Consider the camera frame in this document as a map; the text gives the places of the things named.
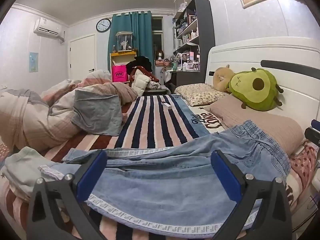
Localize window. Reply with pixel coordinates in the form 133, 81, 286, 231
151, 16, 164, 63

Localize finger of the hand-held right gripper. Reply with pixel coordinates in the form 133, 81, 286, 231
304, 119, 320, 146

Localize blue denim pants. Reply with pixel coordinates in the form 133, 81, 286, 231
37, 120, 292, 233

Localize striped fleece blanket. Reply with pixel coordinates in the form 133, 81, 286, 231
0, 94, 320, 240

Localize pink shopping bag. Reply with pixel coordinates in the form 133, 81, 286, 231
112, 64, 130, 83

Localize pale blue sweatshirt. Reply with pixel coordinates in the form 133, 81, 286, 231
4, 146, 66, 203

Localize yellow shelf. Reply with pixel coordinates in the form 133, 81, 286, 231
110, 50, 138, 83

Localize tan plush toy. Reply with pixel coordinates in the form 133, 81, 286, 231
212, 65, 236, 92

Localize white puffer jacket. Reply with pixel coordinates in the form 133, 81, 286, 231
130, 69, 152, 93

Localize dark red garment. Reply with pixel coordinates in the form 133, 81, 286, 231
129, 65, 160, 83

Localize white headboard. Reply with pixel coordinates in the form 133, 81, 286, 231
204, 37, 320, 140

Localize dark grey bookshelf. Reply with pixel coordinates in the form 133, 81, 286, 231
172, 0, 216, 87

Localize mannequin head with wig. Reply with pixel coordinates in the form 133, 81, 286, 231
155, 50, 165, 66

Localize pink and grey duvet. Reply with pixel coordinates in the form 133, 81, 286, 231
0, 69, 139, 153

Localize glass display case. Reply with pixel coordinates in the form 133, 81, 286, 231
115, 31, 134, 53

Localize red polka dot pillow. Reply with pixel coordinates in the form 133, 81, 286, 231
289, 141, 317, 193

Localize white door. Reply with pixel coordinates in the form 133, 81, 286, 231
69, 34, 97, 81

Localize grey cloth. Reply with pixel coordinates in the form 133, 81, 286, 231
71, 89, 123, 137

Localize beige pillow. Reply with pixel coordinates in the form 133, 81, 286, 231
204, 95, 304, 157

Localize clear acrylic box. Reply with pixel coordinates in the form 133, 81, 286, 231
174, 0, 193, 13

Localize round wall clock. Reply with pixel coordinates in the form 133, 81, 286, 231
96, 18, 112, 32

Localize small blue wall poster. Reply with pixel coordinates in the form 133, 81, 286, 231
29, 52, 39, 73

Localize floral pillow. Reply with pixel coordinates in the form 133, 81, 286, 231
174, 83, 232, 107

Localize white air conditioner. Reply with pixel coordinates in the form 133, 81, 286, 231
33, 17, 66, 41

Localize teal curtain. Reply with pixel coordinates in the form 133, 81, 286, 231
107, 11, 153, 77

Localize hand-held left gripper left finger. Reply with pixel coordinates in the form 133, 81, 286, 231
26, 149, 108, 240

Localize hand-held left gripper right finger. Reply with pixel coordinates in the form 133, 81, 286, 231
211, 149, 293, 240

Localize black clothing pile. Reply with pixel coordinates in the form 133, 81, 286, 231
126, 55, 153, 74

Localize green avocado plush toy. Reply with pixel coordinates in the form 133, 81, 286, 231
226, 67, 284, 112

